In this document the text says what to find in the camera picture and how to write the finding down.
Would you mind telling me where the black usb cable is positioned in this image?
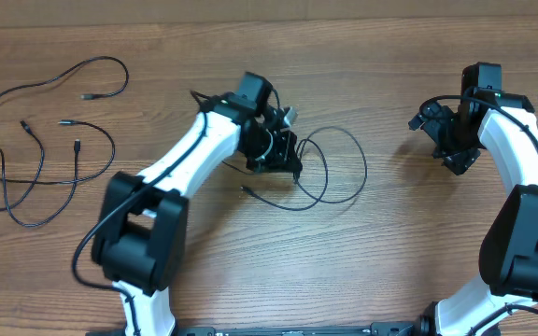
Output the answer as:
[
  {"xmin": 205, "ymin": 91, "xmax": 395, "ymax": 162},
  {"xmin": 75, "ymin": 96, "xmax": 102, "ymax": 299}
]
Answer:
[
  {"xmin": 239, "ymin": 125, "xmax": 369, "ymax": 212},
  {"xmin": 0, "ymin": 119, "xmax": 117, "ymax": 215},
  {"xmin": 0, "ymin": 55, "xmax": 130, "ymax": 229}
]

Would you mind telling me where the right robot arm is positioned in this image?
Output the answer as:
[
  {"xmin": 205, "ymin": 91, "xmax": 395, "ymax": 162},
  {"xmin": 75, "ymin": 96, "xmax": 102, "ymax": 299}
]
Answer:
[{"xmin": 408, "ymin": 63, "xmax": 538, "ymax": 335}]

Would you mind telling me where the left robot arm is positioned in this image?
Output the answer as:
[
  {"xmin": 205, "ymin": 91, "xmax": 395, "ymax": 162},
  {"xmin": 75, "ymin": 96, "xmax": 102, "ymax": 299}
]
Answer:
[{"xmin": 91, "ymin": 72, "xmax": 303, "ymax": 335}]

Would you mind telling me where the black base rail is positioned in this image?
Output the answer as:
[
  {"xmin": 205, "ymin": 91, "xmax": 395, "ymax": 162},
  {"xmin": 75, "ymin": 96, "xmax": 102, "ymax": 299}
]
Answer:
[{"xmin": 170, "ymin": 321, "xmax": 435, "ymax": 336}]

